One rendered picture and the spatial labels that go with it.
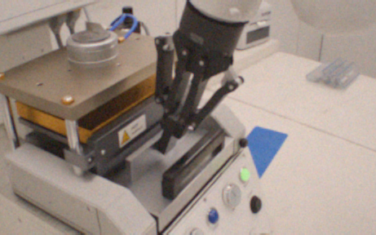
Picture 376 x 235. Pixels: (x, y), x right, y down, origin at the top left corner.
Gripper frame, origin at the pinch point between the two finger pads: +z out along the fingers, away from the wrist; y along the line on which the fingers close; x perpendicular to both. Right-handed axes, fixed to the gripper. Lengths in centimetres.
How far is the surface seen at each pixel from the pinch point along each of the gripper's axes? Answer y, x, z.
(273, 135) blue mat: 9, 50, 26
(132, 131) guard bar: -4.1, -4.0, 0.6
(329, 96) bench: 16, 83, 24
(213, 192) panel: 9.2, 2.6, 8.2
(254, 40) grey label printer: -20, 100, 29
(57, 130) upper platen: -12.8, -10.2, 3.1
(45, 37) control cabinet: -31.2, 3.4, 2.1
